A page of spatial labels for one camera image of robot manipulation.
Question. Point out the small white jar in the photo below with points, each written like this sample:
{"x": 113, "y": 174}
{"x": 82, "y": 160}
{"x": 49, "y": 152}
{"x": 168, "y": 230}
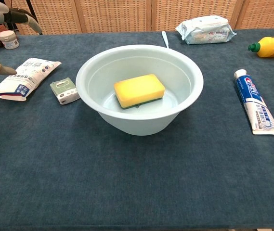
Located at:
{"x": 8, "y": 39}

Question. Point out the blue white toothpaste tube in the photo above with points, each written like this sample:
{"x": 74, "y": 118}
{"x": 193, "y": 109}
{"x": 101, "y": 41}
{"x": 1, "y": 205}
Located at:
{"x": 257, "y": 103}

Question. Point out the wicker folding screen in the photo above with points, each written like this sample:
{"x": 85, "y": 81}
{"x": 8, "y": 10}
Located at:
{"x": 115, "y": 14}

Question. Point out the light blue plastic basin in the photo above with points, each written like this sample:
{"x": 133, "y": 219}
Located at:
{"x": 139, "y": 120}

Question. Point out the small green tissue pack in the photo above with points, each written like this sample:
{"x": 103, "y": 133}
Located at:
{"x": 64, "y": 90}

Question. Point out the light blue toothbrush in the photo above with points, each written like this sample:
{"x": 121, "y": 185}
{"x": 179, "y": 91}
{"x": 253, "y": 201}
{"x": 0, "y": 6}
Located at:
{"x": 165, "y": 39}

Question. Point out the wet wipes pack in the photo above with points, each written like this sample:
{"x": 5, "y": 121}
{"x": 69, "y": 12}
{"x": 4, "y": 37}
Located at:
{"x": 206, "y": 31}

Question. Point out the white refill pouch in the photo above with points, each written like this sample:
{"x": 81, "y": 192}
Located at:
{"x": 33, "y": 72}

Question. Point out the green yellow sponge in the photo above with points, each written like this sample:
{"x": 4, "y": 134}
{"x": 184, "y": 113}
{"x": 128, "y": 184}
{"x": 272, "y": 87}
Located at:
{"x": 139, "y": 89}

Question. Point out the black tripod stand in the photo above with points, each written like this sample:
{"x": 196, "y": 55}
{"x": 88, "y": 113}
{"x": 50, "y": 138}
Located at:
{"x": 28, "y": 3}

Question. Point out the blue table cloth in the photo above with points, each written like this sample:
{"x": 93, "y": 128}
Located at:
{"x": 127, "y": 180}

